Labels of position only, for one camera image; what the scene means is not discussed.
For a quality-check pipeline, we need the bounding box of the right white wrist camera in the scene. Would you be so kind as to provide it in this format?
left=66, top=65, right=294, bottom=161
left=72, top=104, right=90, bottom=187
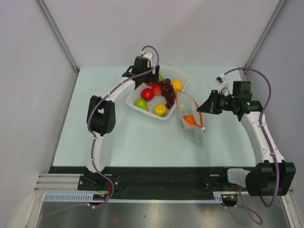
left=215, top=74, right=229, bottom=95

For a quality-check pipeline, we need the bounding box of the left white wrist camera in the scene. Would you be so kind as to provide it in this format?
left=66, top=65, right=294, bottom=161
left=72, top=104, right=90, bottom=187
left=142, top=52, right=153, bottom=68

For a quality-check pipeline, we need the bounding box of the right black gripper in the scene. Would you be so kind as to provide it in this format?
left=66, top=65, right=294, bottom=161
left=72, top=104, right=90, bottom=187
left=197, top=90, right=238, bottom=115

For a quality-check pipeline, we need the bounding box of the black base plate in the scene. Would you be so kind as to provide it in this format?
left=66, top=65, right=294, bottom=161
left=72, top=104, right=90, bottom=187
left=49, top=166, right=237, bottom=200

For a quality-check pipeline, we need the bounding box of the left white cable duct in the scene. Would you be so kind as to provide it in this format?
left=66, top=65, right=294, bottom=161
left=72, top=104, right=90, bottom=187
left=44, top=193, right=108, bottom=203

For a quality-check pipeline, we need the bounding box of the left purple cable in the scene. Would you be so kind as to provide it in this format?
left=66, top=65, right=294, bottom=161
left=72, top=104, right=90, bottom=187
left=45, top=45, right=160, bottom=214

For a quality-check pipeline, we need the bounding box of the aluminium frame post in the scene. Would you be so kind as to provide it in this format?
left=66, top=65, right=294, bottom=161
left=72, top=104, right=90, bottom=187
left=244, top=0, right=289, bottom=67
left=35, top=0, right=80, bottom=75

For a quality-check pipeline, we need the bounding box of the clear zip bag orange zipper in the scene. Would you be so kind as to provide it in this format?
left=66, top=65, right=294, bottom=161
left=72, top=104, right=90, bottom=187
left=176, top=89, right=205, bottom=145

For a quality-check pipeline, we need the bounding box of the right aluminium frame post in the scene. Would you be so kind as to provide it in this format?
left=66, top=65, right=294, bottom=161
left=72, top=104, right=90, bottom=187
left=244, top=0, right=289, bottom=67

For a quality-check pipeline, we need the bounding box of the yellow lemon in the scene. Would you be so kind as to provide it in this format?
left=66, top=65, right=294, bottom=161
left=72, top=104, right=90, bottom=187
left=171, top=80, right=183, bottom=93

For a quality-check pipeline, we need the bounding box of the red green apple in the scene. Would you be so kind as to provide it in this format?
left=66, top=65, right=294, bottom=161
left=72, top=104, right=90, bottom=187
left=141, top=88, right=154, bottom=101

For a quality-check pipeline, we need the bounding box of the yellow green mango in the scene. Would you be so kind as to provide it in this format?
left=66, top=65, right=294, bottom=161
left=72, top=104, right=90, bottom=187
left=154, top=104, right=167, bottom=117

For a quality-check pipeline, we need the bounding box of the small red apple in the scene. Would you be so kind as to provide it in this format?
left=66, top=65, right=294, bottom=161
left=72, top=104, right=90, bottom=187
left=151, top=85, right=162, bottom=96

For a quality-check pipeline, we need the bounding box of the white plastic basket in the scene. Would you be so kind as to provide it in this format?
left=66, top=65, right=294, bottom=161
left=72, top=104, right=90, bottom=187
left=126, top=65, right=190, bottom=121

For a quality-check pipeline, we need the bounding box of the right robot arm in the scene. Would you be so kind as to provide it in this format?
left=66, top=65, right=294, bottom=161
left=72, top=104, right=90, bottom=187
left=197, top=81, right=296, bottom=197

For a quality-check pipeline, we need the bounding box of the yellow green pear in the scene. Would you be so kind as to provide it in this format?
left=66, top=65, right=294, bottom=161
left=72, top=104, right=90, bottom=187
left=134, top=98, right=148, bottom=111

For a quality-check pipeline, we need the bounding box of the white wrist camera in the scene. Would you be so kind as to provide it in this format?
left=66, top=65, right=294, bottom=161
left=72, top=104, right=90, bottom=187
left=142, top=52, right=153, bottom=68
left=215, top=74, right=229, bottom=95

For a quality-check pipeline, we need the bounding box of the dark purple grape bunch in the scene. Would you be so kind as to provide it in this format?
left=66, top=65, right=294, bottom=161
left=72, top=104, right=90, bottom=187
left=158, top=79, right=176, bottom=109

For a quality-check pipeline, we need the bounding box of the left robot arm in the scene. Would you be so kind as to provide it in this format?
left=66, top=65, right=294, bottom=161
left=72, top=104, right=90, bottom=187
left=86, top=56, right=160, bottom=190

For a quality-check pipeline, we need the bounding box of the right aluminium rail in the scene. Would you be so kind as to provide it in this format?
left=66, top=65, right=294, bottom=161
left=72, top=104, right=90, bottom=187
left=238, top=67, right=249, bottom=81

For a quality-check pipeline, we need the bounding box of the white cable duct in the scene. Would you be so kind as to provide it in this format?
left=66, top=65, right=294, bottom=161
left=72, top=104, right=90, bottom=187
left=44, top=193, right=108, bottom=203
left=213, top=191, right=239, bottom=206

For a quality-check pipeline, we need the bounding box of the left aluminium frame post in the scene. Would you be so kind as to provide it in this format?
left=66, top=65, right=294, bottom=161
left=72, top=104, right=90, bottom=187
left=35, top=0, right=80, bottom=75

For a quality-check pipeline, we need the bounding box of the orange fruit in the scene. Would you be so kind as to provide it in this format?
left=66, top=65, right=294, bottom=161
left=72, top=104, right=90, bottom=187
left=184, top=115, right=197, bottom=126

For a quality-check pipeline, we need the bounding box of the large red apple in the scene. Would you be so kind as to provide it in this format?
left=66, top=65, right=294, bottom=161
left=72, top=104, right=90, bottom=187
left=145, top=83, right=157, bottom=86

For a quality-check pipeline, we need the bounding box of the right white cable duct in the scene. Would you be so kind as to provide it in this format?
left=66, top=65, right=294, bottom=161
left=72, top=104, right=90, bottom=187
left=213, top=191, right=239, bottom=206

